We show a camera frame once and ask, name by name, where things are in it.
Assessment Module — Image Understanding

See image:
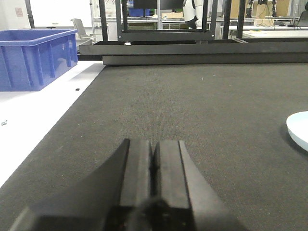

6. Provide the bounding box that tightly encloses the grey office chair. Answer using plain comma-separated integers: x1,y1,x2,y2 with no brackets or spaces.
70,18,96,41

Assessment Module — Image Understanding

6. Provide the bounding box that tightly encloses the blue plastic bin on table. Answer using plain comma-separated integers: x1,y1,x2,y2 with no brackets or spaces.
0,29,78,91

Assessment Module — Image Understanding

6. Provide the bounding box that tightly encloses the dark grey table mat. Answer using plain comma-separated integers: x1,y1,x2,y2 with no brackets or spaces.
0,64,308,231

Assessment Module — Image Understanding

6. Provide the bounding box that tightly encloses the black metal frame rack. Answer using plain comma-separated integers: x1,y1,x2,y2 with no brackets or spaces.
115,0,218,42

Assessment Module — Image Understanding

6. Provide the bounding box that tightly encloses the black flat tray stack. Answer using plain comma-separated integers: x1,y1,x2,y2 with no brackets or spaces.
77,38,308,66

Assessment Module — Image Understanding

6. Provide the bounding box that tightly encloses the white humanoid robot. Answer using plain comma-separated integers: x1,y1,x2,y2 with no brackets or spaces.
182,0,204,29

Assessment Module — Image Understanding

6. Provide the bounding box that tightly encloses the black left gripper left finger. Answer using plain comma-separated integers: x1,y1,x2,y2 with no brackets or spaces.
10,139,152,231

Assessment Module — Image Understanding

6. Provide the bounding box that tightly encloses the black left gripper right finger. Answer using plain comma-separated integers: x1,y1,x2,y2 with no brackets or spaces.
154,140,243,231

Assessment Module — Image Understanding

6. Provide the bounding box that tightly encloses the light blue round plate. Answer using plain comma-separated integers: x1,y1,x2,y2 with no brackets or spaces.
286,111,308,151

